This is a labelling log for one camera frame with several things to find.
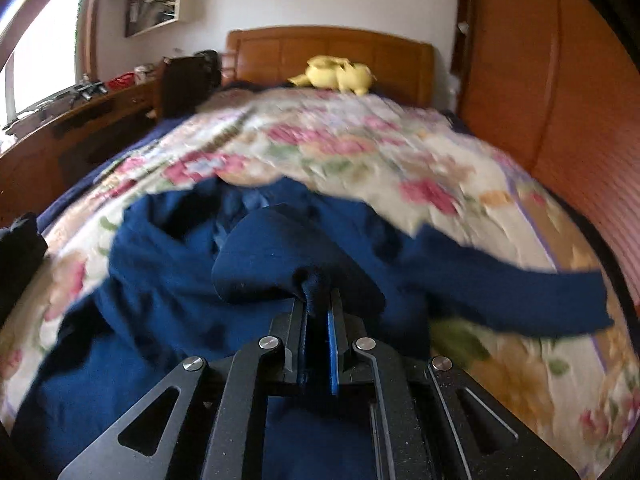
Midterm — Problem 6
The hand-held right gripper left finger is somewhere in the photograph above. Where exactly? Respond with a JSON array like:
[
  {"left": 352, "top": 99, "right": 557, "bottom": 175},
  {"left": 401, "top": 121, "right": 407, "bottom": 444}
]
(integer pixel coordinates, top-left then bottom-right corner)
[{"left": 56, "top": 299, "right": 309, "bottom": 480}]

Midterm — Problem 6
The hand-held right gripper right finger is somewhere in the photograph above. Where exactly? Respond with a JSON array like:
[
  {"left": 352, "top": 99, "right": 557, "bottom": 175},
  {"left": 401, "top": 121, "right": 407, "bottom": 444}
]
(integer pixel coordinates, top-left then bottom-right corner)
[{"left": 325, "top": 287, "right": 583, "bottom": 480}]

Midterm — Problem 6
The navy blue garment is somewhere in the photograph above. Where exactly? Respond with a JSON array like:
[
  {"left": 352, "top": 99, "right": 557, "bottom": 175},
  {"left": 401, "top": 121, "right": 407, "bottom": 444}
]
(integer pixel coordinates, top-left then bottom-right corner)
[{"left": 10, "top": 177, "right": 617, "bottom": 480}]

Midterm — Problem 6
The floral blanket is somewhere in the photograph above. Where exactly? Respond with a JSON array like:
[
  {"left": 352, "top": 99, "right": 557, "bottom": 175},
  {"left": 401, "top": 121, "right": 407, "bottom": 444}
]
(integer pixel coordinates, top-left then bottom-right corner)
[{"left": 0, "top": 87, "right": 632, "bottom": 480}]

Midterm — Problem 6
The dark blue bed sheet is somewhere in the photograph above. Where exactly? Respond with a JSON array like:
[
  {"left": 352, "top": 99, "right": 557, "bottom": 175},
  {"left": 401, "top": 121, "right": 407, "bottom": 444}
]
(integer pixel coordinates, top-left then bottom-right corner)
[{"left": 37, "top": 110, "right": 201, "bottom": 241}]

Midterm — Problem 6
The yellow plush toy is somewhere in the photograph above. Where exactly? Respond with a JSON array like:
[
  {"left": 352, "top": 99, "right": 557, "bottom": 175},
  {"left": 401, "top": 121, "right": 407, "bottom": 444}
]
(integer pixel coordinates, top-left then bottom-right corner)
[{"left": 288, "top": 56, "right": 377, "bottom": 97}]

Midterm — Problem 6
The black chair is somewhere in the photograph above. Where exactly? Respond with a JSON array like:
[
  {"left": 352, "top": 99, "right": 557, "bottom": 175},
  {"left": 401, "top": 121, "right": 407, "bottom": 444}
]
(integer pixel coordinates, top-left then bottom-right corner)
[{"left": 159, "top": 50, "right": 222, "bottom": 118}]

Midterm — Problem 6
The black cloth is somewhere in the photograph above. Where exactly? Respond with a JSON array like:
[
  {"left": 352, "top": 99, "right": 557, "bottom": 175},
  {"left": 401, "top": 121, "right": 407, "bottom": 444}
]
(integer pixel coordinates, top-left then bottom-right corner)
[{"left": 0, "top": 212, "right": 49, "bottom": 322}]

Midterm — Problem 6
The wooden headboard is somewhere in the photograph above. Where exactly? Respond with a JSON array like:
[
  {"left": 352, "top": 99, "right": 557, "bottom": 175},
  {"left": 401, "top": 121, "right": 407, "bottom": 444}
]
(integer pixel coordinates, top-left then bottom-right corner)
[{"left": 225, "top": 26, "right": 435, "bottom": 108}]

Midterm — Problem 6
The wooden desk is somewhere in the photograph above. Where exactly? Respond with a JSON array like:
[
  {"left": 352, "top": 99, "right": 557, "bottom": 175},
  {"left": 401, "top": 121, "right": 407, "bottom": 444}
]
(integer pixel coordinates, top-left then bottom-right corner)
[{"left": 0, "top": 77, "right": 163, "bottom": 231}]

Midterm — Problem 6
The black desk gadget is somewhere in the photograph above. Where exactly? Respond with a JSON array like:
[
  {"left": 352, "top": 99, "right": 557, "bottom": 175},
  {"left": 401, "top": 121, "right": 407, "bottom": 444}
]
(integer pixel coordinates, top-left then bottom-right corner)
[{"left": 74, "top": 79, "right": 107, "bottom": 102}]

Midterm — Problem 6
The wooden wardrobe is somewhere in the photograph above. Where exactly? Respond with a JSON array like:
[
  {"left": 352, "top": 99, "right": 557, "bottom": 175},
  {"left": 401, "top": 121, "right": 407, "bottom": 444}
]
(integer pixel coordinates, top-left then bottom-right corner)
[{"left": 452, "top": 0, "right": 640, "bottom": 311}]

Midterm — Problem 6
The window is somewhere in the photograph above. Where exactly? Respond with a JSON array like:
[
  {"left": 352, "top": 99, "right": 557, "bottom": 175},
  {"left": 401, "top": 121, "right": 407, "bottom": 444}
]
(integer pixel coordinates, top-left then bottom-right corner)
[{"left": 0, "top": 0, "right": 96, "bottom": 126}]

